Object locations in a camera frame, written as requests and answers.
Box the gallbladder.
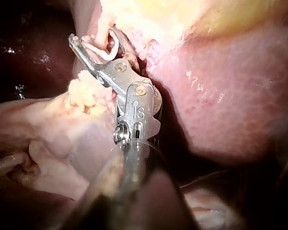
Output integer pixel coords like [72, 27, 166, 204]
[96, 0, 288, 72]

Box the thin tube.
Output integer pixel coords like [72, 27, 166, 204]
[93, 8, 118, 52]

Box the right arm instrument jaw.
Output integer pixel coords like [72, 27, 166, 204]
[67, 33, 104, 78]
[118, 32, 139, 70]

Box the right arm instrument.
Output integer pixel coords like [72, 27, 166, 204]
[96, 59, 163, 150]

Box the pale fatty tissue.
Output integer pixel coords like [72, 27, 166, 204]
[67, 69, 117, 116]
[0, 95, 124, 201]
[182, 184, 245, 230]

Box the dark red liver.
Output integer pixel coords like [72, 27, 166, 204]
[0, 0, 288, 230]

